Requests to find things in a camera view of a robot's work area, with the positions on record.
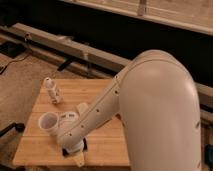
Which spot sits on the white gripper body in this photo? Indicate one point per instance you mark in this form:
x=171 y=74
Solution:
x=69 y=149

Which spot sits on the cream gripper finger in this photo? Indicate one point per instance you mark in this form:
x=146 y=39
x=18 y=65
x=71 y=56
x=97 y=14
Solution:
x=79 y=159

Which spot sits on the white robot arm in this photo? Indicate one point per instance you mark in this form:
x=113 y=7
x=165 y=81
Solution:
x=158 y=103

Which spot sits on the white sponge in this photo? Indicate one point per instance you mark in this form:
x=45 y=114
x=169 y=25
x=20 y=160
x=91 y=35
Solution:
x=81 y=108

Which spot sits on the white plastic cup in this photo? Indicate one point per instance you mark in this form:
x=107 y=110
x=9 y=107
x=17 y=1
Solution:
x=49 y=122

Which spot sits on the wooden table board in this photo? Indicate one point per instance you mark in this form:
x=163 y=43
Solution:
x=106 y=145

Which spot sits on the small white bottle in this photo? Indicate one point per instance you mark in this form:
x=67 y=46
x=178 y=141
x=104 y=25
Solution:
x=52 y=90

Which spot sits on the blue object at edge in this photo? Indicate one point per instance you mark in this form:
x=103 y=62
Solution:
x=209 y=155

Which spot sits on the black clamp handle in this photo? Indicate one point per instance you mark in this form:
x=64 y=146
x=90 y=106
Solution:
x=19 y=127

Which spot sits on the grey metal rail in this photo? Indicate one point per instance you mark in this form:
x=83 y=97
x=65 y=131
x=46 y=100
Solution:
x=80 y=51

